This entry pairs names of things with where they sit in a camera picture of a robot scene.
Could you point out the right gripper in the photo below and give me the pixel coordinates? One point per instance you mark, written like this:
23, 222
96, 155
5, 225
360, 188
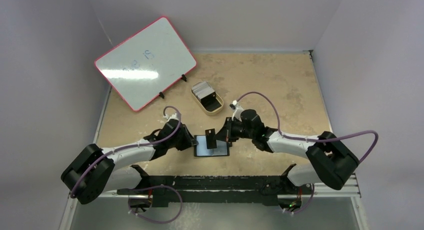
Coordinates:
227, 132

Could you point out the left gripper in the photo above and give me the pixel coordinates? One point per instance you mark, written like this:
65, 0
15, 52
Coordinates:
188, 141

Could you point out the black leather card holder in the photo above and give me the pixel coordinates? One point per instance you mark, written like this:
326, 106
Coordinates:
201, 150

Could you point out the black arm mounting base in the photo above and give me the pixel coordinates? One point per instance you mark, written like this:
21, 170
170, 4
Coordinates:
268, 190

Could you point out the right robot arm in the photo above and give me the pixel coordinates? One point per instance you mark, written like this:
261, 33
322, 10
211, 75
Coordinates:
330, 161

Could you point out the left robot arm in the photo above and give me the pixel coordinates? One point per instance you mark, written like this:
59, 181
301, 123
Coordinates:
96, 170

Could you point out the stack of credit cards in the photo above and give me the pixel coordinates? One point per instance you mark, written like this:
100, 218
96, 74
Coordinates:
202, 89

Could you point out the beige plastic tray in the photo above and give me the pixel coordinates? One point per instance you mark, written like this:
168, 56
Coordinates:
211, 104

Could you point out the pink framed whiteboard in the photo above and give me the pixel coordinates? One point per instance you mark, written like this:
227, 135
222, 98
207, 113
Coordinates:
146, 64

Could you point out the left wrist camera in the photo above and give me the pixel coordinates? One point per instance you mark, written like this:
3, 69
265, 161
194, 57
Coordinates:
174, 116

